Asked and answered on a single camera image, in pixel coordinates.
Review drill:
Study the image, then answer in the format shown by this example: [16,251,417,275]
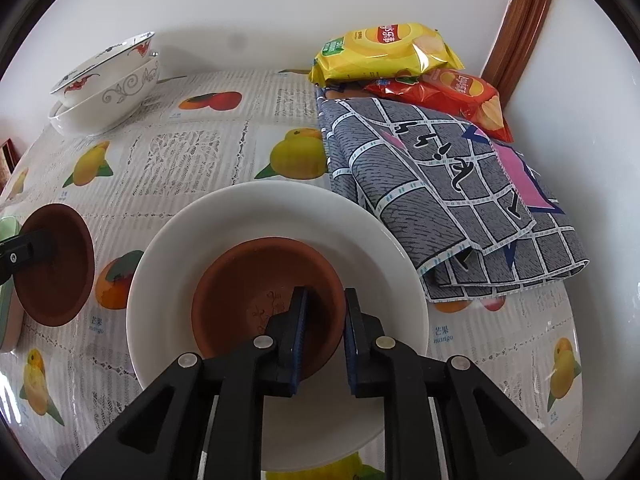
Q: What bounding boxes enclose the green square plate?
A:
[0,217,24,353]

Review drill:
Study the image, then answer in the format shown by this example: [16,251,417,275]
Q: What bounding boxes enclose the brown clay bowl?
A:
[191,237,346,379]
[13,204,94,327]

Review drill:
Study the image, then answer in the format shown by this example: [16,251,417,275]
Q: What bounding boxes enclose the red patterned book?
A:
[0,139,20,188]

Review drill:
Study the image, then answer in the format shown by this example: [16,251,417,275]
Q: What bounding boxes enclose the fruit print tablecloth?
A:
[1,70,582,479]

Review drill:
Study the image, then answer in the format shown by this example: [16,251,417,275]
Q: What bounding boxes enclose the large white ceramic bowl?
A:
[49,52,160,136]

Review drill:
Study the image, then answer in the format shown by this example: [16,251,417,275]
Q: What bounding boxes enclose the blue patterned porcelain bowl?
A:
[50,32,155,107]

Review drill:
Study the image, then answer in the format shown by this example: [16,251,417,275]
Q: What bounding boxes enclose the grey checked folded cloth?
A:
[317,92,589,302]

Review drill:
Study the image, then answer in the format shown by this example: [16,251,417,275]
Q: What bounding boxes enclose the red chips bag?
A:
[364,68,514,143]

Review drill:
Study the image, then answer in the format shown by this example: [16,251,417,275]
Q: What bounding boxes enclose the yellow chips bag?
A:
[308,23,464,87]

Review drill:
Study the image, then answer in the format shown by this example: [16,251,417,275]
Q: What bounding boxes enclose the brown wooden door frame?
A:
[482,0,552,107]

